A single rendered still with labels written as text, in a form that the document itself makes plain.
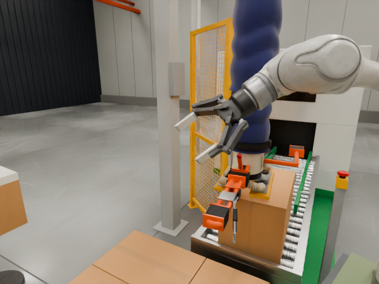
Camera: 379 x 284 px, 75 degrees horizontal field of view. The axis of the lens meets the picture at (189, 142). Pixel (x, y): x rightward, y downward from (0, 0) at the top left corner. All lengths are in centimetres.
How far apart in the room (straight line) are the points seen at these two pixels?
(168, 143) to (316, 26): 850
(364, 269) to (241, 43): 117
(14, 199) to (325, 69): 201
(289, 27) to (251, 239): 922
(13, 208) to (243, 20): 188
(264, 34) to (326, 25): 903
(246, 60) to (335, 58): 76
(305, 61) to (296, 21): 981
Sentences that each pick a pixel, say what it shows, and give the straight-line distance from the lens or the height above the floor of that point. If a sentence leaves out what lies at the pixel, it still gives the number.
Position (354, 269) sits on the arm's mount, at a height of 85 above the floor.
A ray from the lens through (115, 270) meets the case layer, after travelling 173.
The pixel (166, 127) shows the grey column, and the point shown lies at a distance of 242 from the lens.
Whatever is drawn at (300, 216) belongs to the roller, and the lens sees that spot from 233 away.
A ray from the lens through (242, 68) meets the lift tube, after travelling 125.
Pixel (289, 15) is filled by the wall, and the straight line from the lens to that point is 1041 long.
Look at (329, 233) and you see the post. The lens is 215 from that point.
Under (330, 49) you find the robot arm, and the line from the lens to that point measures 53.
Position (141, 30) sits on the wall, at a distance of 1295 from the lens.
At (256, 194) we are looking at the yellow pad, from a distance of 132.
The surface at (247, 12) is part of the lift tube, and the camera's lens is 127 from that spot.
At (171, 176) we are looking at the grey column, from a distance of 256.
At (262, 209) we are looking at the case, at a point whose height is 91.
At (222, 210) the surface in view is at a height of 123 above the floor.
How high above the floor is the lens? 170
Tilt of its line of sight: 16 degrees down
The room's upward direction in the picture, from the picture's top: straight up
